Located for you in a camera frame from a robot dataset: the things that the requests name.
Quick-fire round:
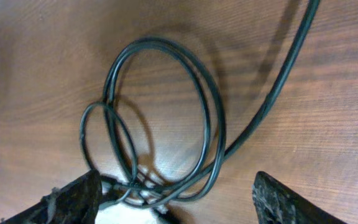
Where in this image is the black USB cable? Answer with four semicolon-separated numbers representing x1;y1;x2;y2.
78;36;227;209
222;0;321;162

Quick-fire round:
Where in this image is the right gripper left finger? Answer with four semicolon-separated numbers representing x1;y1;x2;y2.
1;170;102;224

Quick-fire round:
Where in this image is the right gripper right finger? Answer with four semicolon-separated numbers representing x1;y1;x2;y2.
252;171;344;224

